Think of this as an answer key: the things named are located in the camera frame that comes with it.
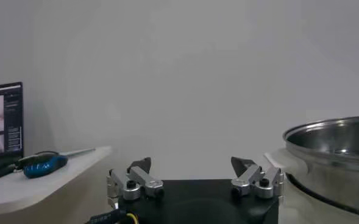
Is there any white side table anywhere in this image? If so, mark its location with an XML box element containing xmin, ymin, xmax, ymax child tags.
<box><xmin>0</xmin><ymin>145</ymin><xmax>113</xmax><ymax>224</ymax></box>

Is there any green handled blade tool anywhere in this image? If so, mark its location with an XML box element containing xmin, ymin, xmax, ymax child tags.
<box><xmin>13</xmin><ymin>147</ymin><xmax>97</xmax><ymax>172</ymax></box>

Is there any blue computer mouse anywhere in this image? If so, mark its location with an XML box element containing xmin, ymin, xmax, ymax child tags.
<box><xmin>23</xmin><ymin>154</ymin><xmax>69</xmax><ymax>179</ymax></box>

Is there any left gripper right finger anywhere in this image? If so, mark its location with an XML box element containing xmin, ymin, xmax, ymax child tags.
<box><xmin>230</xmin><ymin>156</ymin><xmax>285</xmax><ymax>200</ymax></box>

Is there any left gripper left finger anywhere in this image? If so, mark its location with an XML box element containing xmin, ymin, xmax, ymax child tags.
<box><xmin>107</xmin><ymin>156</ymin><xmax>165</xmax><ymax>209</ymax></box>

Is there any cream electric pot base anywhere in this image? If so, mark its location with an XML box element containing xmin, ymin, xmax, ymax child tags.
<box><xmin>278</xmin><ymin>179</ymin><xmax>359</xmax><ymax>224</ymax></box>

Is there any black laptop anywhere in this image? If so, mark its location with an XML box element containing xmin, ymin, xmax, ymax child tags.
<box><xmin>0</xmin><ymin>81</ymin><xmax>24</xmax><ymax>185</ymax></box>

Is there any stainless steel steamer basket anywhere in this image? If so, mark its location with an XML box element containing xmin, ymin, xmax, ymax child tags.
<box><xmin>263</xmin><ymin>115</ymin><xmax>359</xmax><ymax>219</ymax></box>

